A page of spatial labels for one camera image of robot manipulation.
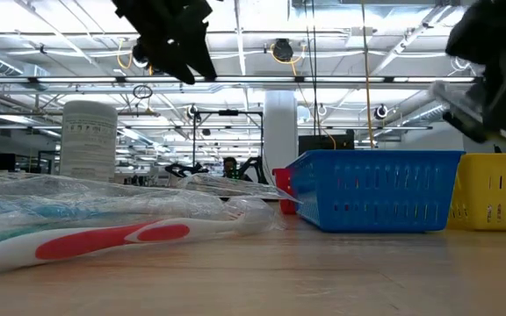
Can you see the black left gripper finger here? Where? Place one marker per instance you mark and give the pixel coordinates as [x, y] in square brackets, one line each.
[202, 57]
[169, 66]

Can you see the black item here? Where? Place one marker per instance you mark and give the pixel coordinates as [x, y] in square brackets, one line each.
[459, 114]

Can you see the black background robot arm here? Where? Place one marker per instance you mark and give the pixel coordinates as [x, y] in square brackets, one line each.
[253, 167]

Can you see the yellow plastic basket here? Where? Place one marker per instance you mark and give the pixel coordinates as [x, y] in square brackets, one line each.
[494, 193]

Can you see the white building pillar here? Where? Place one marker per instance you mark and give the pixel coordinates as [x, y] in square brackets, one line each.
[280, 131]

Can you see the white wipes canister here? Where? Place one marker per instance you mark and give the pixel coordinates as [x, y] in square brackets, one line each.
[88, 140]

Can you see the person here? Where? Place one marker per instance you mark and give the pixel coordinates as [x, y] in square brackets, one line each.
[230, 169]

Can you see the clear plastic wrapper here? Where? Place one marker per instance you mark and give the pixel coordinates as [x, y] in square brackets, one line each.
[226, 186]

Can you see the red plastic basket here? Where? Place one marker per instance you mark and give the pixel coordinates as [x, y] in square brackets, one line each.
[284, 188]

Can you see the blue plastic basket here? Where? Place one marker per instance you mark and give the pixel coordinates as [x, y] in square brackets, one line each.
[367, 188]

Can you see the orange white wrapped toothbrush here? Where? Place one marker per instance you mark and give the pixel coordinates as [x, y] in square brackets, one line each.
[86, 243]

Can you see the black metal frame rig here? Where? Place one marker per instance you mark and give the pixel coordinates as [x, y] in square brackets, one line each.
[194, 140]

